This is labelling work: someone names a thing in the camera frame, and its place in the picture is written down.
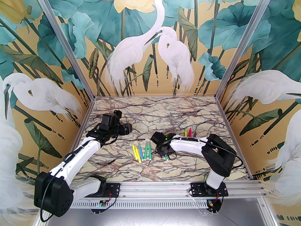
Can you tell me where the grey metal panel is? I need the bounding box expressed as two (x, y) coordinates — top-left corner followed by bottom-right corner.
(35, 207), (267, 226)

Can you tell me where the aluminium frame post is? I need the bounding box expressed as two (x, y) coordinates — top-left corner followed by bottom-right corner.
(31, 0), (95, 99)
(214, 0), (280, 99)

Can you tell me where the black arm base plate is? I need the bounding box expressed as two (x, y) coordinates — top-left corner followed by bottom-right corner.
(190, 182), (229, 197)
(83, 183), (121, 198)

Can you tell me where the red black power wire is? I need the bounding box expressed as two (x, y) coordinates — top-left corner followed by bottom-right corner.
(210, 192), (223, 205)
(105, 189), (116, 208)

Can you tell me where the perforated metal strip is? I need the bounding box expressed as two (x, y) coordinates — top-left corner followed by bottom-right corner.
(46, 199), (261, 209)

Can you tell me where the wide aluminium mounting rail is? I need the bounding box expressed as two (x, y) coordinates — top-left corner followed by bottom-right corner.
(46, 182), (268, 198)

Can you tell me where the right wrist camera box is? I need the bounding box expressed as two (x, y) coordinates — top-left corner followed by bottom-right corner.
(150, 131), (165, 143)

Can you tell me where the aluminium table edge rail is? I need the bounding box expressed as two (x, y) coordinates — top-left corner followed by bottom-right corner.
(58, 97), (95, 182)
(94, 96), (218, 99)
(215, 97), (255, 181)

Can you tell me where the clear acrylic bracket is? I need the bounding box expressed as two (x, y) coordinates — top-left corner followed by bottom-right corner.
(190, 196), (222, 217)

